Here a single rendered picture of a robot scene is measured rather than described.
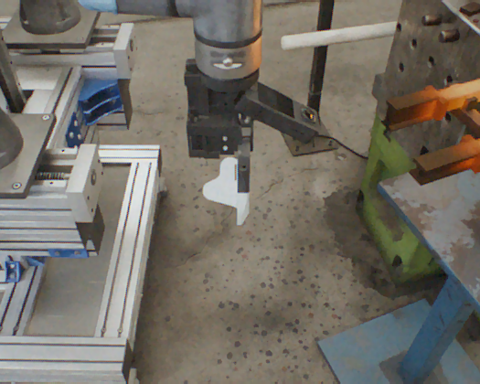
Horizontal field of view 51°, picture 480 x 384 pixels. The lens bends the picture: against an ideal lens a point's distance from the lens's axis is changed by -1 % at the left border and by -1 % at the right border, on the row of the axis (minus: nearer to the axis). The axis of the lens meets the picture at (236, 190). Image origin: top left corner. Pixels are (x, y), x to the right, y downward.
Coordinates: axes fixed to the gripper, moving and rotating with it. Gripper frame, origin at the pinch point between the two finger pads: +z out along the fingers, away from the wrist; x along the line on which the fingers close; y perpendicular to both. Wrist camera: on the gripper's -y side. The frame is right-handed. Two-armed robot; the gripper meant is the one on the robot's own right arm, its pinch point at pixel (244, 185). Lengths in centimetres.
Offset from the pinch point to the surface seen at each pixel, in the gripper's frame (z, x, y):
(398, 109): -5.5, -10.8, -23.0
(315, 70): 57, -116, -28
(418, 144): 40, -54, -48
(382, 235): 84, -57, -48
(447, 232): 22.7, -9.6, -38.9
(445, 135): 29, -46, -50
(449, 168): -2.6, -1.1, -29.0
